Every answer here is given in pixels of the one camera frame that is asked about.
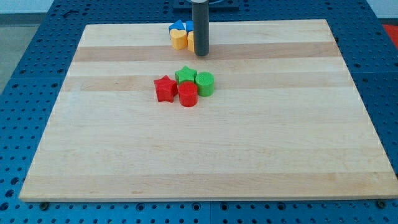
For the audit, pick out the green star block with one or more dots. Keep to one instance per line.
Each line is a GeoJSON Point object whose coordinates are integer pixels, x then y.
{"type": "Point", "coordinates": [185, 74]}

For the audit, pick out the yellow heart block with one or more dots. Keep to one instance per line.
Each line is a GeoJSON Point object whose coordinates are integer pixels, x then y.
{"type": "Point", "coordinates": [178, 39]}

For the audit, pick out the red star block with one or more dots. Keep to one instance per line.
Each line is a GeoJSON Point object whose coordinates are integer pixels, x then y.
{"type": "Point", "coordinates": [166, 89]}

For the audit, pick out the light wooden board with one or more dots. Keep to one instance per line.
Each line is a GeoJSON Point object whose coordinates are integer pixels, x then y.
{"type": "Point", "coordinates": [285, 121]}

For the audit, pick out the red cylinder block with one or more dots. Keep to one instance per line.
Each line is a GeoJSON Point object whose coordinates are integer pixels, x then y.
{"type": "Point", "coordinates": [188, 94]}

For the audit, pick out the red object at right edge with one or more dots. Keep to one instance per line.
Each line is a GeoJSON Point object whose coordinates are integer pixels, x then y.
{"type": "Point", "coordinates": [392, 31]}

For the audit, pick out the blue cube block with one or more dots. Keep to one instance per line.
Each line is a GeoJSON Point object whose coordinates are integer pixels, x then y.
{"type": "Point", "coordinates": [189, 26]}

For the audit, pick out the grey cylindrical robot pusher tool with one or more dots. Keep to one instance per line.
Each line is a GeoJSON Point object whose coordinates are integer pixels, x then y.
{"type": "Point", "coordinates": [200, 16]}

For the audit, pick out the blue triangular block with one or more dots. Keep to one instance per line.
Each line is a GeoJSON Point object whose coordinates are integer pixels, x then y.
{"type": "Point", "coordinates": [178, 25]}

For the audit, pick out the yellow hexagon block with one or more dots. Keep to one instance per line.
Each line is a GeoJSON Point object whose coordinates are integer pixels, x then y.
{"type": "Point", "coordinates": [190, 41]}

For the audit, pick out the green cylinder block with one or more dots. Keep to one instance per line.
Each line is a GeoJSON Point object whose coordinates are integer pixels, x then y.
{"type": "Point", "coordinates": [205, 83]}

